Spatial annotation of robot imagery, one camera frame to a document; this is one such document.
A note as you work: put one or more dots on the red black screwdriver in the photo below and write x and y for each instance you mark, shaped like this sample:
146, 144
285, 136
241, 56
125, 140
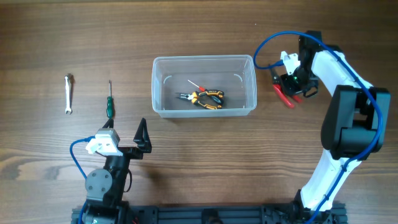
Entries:
199, 87

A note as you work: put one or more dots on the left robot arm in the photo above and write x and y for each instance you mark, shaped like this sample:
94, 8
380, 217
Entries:
105, 187

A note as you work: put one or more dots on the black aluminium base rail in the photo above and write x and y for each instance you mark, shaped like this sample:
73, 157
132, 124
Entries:
263, 214

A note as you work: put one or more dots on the green handled screwdriver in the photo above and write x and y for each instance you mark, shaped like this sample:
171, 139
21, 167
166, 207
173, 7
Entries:
110, 102

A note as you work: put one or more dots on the red handled cutting pliers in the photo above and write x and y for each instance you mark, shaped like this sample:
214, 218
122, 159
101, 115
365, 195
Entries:
277, 85

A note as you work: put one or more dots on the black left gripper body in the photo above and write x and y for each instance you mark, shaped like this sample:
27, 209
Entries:
120, 164

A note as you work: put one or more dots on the orange black pliers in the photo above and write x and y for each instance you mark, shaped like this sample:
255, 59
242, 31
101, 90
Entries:
208, 99

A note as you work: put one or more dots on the small silver wrench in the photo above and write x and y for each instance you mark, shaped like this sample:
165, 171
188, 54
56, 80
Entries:
68, 90

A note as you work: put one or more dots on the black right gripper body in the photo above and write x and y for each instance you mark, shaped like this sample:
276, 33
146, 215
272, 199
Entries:
300, 81

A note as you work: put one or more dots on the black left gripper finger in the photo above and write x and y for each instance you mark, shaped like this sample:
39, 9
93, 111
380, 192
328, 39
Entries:
109, 123
142, 138

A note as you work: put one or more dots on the clear plastic container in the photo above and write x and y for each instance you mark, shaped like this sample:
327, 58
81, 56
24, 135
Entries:
233, 74

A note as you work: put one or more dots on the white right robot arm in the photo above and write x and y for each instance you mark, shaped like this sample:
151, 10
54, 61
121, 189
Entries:
353, 128

